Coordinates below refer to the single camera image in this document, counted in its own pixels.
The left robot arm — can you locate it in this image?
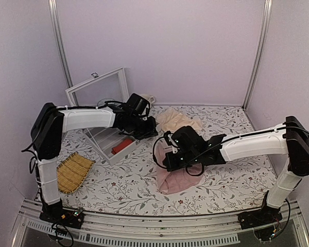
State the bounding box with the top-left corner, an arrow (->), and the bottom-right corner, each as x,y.
22,101 -> 158,223

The red rolled garment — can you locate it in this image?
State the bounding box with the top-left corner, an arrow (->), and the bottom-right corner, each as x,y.
111,138 -> 133,155

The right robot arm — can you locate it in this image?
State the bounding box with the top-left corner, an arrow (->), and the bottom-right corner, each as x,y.
162,116 -> 309,224

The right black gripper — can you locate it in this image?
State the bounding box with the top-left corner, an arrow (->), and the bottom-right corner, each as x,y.
163,151 -> 200,172

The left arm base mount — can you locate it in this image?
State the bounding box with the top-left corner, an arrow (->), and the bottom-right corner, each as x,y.
40,200 -> 84,229

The clear glass bowl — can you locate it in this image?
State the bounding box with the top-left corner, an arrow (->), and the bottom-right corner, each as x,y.
97,98 -> 115,106

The right aluminium corner post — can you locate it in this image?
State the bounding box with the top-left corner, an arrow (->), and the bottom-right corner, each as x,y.
242,0 -> 272,112

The pink and white underwear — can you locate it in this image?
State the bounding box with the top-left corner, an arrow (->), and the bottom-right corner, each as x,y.
154,140 -> 202,195

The woven bamboo tray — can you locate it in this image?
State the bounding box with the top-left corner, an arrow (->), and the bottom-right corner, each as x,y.
57,152 -> 95,195

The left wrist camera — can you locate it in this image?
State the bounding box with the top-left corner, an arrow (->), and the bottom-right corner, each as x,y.
126,93 -> 150,118

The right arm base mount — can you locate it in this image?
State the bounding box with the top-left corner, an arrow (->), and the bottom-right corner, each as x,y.
237,201 -> 282,230

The aluminium corner post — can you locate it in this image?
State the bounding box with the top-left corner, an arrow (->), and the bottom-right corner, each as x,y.
242,0 -> 272,112
48,0 -> 73,88

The white ceramic mug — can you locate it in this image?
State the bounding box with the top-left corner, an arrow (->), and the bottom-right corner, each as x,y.
140,94 -> 156,105

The left aluminium corner post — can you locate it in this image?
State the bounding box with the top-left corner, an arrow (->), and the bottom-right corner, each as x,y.
48,0 -> 73,88

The cream beige underwear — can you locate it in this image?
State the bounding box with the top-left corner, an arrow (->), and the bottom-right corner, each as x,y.
156,108 -> 202,132

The aluminium front rail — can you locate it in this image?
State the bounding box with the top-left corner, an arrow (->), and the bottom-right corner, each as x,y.
12,200 -> 309,247

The white framed glass lid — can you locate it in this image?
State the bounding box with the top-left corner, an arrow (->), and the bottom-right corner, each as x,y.
65,67 -> 130,106

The floral patterned table mat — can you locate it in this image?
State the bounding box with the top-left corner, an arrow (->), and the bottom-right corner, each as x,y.
40,104 -> 283,216

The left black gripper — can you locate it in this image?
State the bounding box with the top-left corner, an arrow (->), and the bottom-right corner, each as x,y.
129,115 -> 159,140

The white divided organizer box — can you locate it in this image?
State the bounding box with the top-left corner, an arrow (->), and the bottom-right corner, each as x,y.
82,127 -> 145,165

